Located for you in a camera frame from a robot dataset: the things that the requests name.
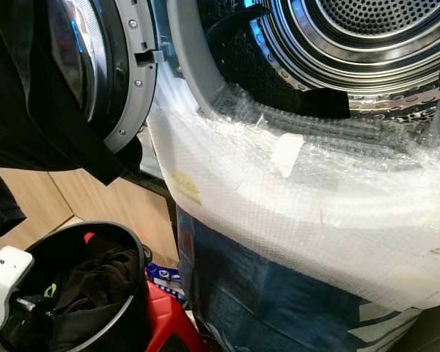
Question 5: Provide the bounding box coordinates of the black clothes pile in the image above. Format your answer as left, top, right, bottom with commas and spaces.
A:
0, 246, 142, 351

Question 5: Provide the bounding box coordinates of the front-loading washing machine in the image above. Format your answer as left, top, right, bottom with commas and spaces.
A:
143, 0, 440, 352

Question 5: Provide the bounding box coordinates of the black round laundry bucket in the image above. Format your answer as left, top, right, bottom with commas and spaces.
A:
0, 220, 154, 352

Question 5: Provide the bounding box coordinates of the red plastic stool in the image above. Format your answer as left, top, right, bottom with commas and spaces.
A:
143, 279, 208, 352

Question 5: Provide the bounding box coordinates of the blue and white package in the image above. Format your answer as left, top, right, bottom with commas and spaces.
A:
147, 262, 186, 303

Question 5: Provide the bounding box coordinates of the clear bubble wrap sheet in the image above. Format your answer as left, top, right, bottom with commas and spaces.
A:
147, 73, 440, 312

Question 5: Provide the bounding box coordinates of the white tape patch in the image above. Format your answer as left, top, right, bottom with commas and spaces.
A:
271, 133, 306, 178

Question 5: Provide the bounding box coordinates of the round washer door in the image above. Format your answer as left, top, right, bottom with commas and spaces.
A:
44, 0, 166, 155

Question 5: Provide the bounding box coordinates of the perforated steel washer drum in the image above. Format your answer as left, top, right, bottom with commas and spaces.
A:
249, 0, 440, 120

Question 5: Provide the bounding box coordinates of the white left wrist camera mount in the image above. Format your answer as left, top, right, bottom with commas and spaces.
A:
0, 246, 34, 318

